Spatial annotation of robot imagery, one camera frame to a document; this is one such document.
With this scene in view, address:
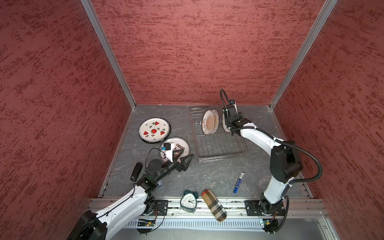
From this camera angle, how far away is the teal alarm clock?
72cm

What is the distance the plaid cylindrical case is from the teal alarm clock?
5 cm

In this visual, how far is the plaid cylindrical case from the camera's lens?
0.71m
